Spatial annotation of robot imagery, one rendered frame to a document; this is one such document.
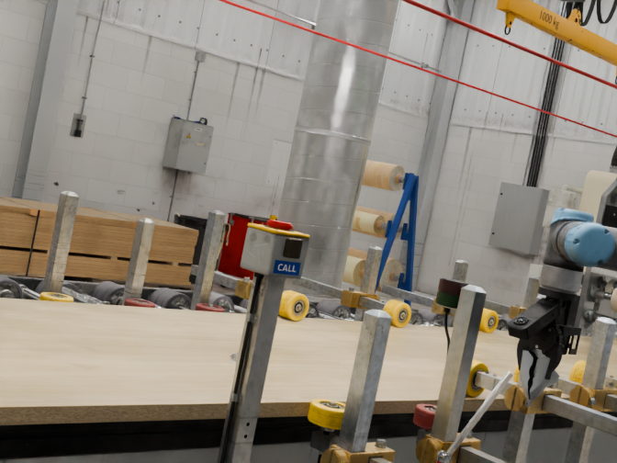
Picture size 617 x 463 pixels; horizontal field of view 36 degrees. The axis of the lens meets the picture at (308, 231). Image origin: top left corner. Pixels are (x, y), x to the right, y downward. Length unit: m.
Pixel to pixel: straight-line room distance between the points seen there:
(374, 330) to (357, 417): 0.15
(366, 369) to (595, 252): 0.44
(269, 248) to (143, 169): 8.55
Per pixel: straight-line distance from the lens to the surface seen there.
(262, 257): 1.44
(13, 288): 2.90
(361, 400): 1.66
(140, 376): 1.76
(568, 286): 1.84
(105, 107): 9.64
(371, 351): 1.65
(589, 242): 1.72
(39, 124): 9.07
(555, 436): 2.62
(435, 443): 1.86
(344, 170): 5.82
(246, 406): 1.49
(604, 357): 2.27
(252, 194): 10.92
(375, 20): 5.91
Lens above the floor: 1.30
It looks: 3 degrees down
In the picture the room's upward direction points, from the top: 11 degrees clockwise
